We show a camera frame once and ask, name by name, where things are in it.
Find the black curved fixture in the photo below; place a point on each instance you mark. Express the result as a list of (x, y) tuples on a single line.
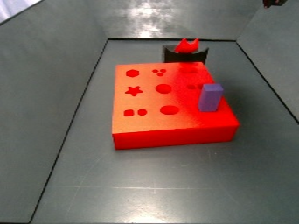
[(171, 56)]

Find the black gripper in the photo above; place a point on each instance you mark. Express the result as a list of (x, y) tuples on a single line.
[(270, 3)]

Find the purple rectangular block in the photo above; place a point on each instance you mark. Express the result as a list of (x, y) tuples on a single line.
[(211, 95)]

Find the red shape-sorter board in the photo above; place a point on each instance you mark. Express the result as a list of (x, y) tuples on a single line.
[(156, 107)]

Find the red arch object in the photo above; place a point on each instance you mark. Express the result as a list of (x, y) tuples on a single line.
[(187, 47)]

